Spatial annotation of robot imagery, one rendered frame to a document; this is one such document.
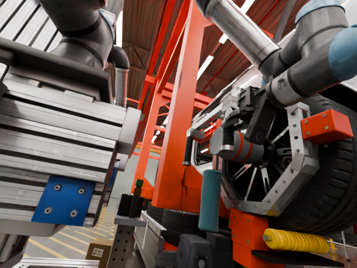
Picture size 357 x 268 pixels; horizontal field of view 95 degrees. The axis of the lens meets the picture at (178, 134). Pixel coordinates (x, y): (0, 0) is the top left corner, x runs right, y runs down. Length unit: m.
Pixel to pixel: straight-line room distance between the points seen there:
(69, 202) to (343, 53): 0.55
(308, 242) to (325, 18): 0.66
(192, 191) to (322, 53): 0.99
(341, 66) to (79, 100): 0.49
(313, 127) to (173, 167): 0.79
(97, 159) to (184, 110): 0.99
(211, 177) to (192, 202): 0.41
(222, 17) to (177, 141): 0.80
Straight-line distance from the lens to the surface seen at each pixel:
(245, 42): 0.58
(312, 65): 0.40
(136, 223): 1.02
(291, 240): 0.74
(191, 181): 1.19
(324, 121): 0.63
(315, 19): 0.46
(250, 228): 0.74
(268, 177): 0.85
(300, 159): 0.63
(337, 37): 0.40
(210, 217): 0.80
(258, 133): 0.45
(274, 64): 0.53
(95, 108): 0.42
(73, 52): 0.51
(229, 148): 0.53
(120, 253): 1.25
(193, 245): 0.98
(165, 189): 1.10
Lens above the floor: 0.58
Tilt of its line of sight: 22 degrees up
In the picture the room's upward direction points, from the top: 9 degrees clockwise
